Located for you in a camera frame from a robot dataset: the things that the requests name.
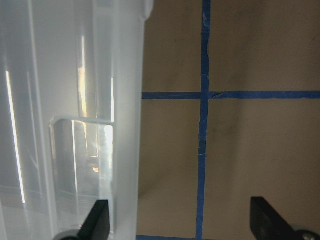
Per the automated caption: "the clear plastic box lid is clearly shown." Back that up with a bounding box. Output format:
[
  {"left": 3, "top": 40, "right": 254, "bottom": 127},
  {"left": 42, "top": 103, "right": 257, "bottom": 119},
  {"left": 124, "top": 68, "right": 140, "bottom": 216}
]
[{"left": 0, "top": 0, "right": 154, "bottom": 240}]

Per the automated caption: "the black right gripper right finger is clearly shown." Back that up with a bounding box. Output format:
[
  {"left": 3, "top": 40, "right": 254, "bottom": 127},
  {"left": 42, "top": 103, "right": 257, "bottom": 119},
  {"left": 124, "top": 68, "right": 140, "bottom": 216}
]
[{"left": 250, "top": 196, "right": 304, "bottom": 240}]

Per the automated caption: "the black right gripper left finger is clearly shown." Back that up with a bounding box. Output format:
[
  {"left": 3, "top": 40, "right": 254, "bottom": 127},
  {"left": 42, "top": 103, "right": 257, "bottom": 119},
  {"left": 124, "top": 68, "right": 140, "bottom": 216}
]
[{"left": 76, "top": 199, "right": 111, "bottom": 240}]

